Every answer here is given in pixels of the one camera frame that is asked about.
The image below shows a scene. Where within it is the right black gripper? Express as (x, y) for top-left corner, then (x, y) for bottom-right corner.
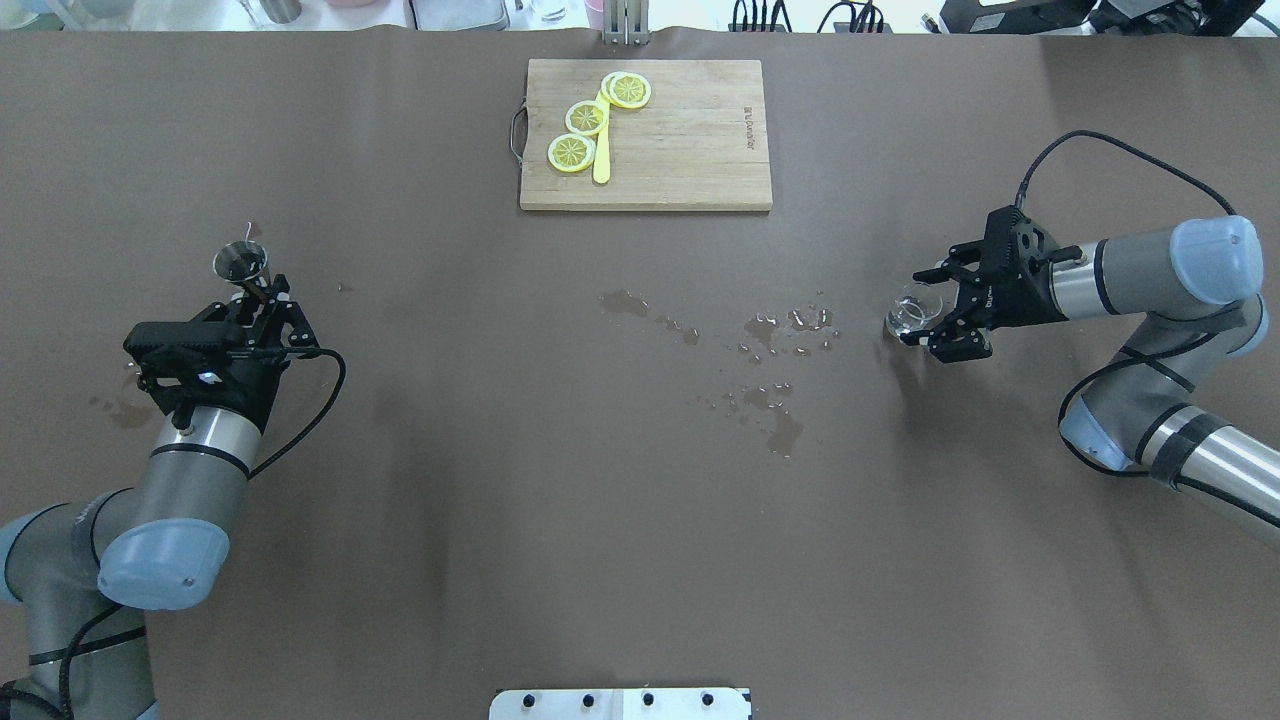
(911, 206), (1066, 363)

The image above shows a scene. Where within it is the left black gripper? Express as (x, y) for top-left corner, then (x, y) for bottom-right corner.
(160, 275), (319, 433)

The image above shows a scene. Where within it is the clear plastic cup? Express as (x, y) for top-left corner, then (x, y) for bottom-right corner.
(884, 281), (946, 338)

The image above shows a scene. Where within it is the steel double jigger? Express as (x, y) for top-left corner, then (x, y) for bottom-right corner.
(212, 240), (270, 304)

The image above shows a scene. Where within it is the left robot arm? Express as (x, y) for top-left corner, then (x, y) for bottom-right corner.
(3, 275), (325, 719)

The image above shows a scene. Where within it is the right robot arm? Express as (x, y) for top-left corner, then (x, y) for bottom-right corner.
(899, 206), (1277, 536)

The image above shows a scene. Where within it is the small steel cup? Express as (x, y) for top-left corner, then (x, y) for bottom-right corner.
(259, 0), (303, 26)

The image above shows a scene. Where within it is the wooden cutting board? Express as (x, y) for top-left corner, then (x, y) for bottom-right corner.
(518, 59), (773, 213)

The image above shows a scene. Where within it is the lemon slice bottom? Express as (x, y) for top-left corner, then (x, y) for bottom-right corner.
(547, 133), (596, 173)

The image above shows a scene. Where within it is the lemon slice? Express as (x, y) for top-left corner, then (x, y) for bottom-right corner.
(600, 70), (653, 110)
(547, 133), (596, 173)
(564, 99), (611, 137)

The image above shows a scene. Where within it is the yellow plastic knife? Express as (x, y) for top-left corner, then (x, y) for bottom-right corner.
(591, 91), (613, 186)

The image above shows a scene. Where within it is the lemon slice middle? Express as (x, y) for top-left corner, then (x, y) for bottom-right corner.
(564, 99), (611, 137)

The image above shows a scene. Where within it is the lemon slice top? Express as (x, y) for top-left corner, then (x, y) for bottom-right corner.
(600, 70), (653, 110)

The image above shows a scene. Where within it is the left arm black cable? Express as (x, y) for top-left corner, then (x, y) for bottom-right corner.
(244, 345), (347, 479)

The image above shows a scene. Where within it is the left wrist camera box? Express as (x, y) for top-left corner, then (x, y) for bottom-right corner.
(123, 322), (248, 386)

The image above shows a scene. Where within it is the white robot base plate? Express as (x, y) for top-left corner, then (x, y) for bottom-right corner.
(488, 687), (754, 719)

